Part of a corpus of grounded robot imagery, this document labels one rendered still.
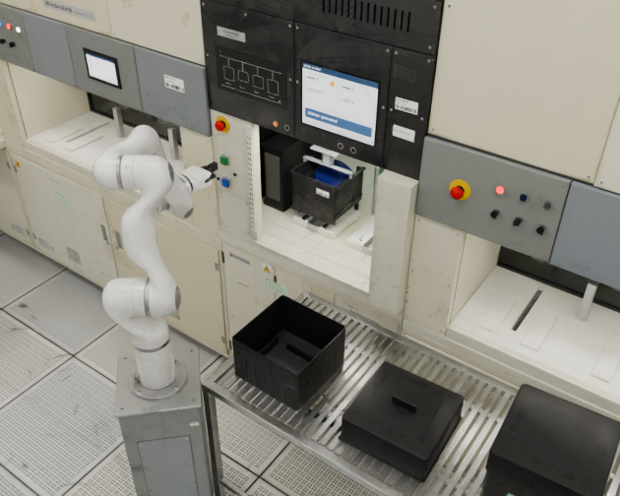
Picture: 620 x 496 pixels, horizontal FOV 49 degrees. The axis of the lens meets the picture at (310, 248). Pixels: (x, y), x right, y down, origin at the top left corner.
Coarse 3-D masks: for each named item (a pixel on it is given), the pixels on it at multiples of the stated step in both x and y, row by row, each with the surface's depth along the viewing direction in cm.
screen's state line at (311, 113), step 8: (312, 112) 224; (320, 112) 222; (320, 120) 224; (328, 120) 222; (336, 120) 220; (344, 120) 218; (344, 128) 219; (352, 128) 218; (360, 128) 216; (368, 128) 214; (368, 136) 215
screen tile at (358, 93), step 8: (344, 88) 212; (352, 88) 210; (360, 88) 208; (352, 96) 212; (360, 96) 210; (344, 104) 215; (368, 104) 209; (344, 112) 216; (352, 112) 214; (360, 112) 213; (368, 112) 211; (360, 120) 214; (368, 120) 212
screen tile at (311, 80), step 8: (312, 80) 218; (320, 80) 216; (328, 80) 214; (320, 88) 217; (328, 88) 215; (336, 88) 214; (312, 96) 221; (320, 96) 219; (328, 96) 217; (336, 96) 215; (312, 104) 223; (320, 104) 221; (328, 104) 219; (336, 104) 217; (336, 112) 218
